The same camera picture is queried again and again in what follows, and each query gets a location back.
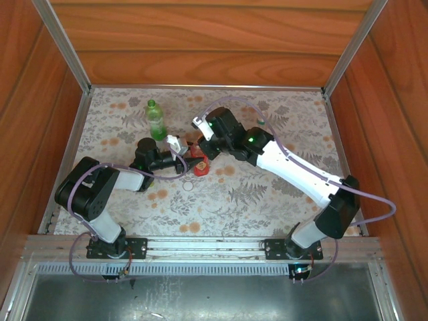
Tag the red drink bottle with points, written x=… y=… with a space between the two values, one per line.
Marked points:
x=202 y=168

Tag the clear bottle green label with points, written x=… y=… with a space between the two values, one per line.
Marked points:
x=259 y=121

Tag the green plastic bottle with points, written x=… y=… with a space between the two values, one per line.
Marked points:
x=156 y=122

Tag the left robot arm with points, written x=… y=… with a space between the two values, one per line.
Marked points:
x=83 y=194

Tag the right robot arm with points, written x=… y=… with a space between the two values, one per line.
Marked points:
x=301 y=174

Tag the floral table mat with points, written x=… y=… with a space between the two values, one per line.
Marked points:
x=234 y=207

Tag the small connector board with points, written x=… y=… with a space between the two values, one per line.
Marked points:
x=301 y=270
x=124 y=273

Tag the grey metal sheet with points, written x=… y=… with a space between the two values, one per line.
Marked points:
x=200 y=297

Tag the aluminium table edge rail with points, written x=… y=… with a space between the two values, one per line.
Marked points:
x=167 y=87
x=335 y=127

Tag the aluminium mounting rail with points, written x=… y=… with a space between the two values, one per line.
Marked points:
x=200 y=244

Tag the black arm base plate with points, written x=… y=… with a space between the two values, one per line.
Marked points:
x=135 y=244
x=272 y=252

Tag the aluminium frame post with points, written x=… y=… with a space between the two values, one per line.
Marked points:
x=63 y=43
x=355 y=43

